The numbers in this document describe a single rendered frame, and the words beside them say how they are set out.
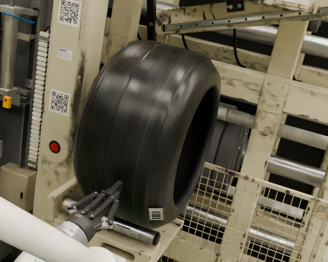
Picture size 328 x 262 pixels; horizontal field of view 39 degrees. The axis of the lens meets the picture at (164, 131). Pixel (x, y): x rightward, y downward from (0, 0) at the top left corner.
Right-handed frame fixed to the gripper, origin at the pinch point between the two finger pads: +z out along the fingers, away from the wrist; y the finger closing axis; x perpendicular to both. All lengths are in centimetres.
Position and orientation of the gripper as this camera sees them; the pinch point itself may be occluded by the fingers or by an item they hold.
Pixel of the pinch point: (114, 191)
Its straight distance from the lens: 123.9
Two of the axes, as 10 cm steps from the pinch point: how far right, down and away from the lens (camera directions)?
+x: -1.3, 8.8, 4.6
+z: 3.8, -3.9, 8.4
